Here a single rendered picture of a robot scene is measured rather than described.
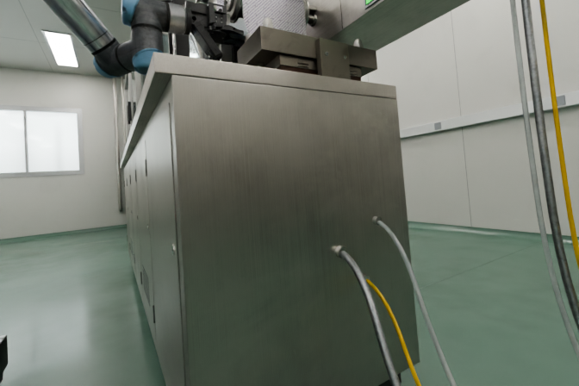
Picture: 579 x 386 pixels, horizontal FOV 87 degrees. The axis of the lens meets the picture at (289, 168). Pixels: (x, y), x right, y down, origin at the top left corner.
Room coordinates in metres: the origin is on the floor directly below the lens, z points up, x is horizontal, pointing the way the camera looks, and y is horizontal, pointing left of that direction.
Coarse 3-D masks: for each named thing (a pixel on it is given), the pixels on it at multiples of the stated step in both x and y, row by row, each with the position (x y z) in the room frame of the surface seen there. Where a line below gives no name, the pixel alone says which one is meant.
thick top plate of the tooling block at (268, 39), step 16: (256, 32) 0.75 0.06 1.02; (272, 32) 0.75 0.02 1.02; (288, 32) 0.77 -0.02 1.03; (240, 48) 0.84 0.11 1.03; (256, 48) 0.76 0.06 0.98; (272, 48) 0.75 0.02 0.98; (288, 48) 0.77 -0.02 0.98; (304, 48) 0.80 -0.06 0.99; (352, 48) 0.88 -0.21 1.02; (256, 64) 0.82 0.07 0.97; (352, 64) 0.88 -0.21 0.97; (368, 64) 0.91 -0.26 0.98
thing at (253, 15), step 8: (248, 8) 0.93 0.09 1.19; (256, 8) 0.95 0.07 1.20; (248, 16) 0.93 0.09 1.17; (256, 16) 0.95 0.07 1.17; (264, 16) 0.96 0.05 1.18; (272, 16) 0.98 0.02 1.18; (280, 16) 0.99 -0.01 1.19; (288, 16) 1.01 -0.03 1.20; (296, 16) 1.02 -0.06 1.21; (248, 24) 0.93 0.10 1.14; (256, 24) 0.94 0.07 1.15; (272, 24) 0.97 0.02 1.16; (280, 24) 0.99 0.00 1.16; (288, 24) 1.01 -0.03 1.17; (296, 24) 1.02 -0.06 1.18; (304, 24) 1.04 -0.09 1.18; (248, 32) 0.93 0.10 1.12; (296, 32) 1.02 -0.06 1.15; (304, 32) 1.04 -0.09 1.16
